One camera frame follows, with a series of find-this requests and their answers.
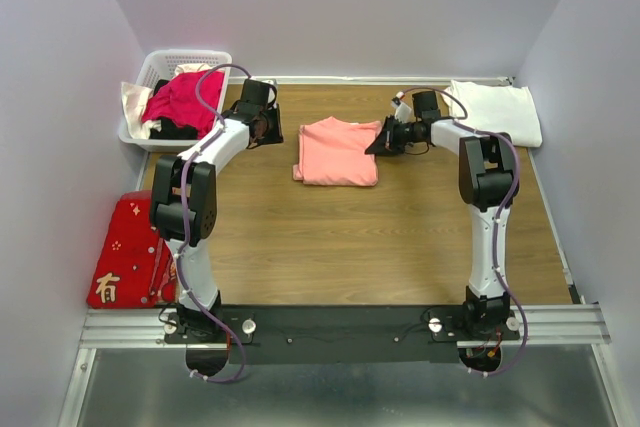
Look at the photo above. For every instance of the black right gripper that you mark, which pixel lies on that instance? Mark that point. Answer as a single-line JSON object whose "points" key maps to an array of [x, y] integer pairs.
{"points": [[384, 144]]}

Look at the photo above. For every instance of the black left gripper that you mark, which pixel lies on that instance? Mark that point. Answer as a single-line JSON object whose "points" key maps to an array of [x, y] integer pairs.
{"points": [[276, 136]]}

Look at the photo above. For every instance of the salmon pink t shirt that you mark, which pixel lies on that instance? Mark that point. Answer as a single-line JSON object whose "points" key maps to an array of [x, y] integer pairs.
{"points": [[331, 152]]}

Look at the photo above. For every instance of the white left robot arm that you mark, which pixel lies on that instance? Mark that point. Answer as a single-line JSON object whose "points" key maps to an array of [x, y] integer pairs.
{"points": [[184, 205]]}

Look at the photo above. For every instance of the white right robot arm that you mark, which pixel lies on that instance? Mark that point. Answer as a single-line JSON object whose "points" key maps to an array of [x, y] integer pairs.
{"points": [[488, 182]]}

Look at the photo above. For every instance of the magenta t shirt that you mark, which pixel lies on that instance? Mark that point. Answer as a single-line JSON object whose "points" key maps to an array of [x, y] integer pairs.
{"points": [[206, 118]]}

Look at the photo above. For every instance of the black garment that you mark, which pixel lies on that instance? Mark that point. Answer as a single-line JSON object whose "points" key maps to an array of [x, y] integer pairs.
{"points": [[172, 109]]}

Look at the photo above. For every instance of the white plastic laundry basket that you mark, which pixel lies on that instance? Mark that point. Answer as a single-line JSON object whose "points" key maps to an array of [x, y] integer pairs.
{"points": [[161, 64]]}

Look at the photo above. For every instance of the folded white t shirt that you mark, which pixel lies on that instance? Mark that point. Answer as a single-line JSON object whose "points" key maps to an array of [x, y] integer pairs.
{"points": [[497, 109]]}

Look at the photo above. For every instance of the cream white garment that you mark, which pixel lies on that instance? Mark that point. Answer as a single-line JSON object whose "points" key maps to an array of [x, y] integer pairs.
{"points": [[134, 98]]}

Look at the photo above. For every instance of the red printed cloth bag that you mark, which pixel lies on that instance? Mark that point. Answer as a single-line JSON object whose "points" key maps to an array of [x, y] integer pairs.
{"points": [[135, 269]]}

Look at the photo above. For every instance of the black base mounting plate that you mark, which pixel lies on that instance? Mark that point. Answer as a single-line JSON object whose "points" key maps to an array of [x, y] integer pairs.
{"points": [[307, 334]]}

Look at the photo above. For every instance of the aluminium frame rail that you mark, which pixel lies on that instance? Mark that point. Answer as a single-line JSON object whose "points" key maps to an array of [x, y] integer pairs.
{"points": [[127, 375]]}

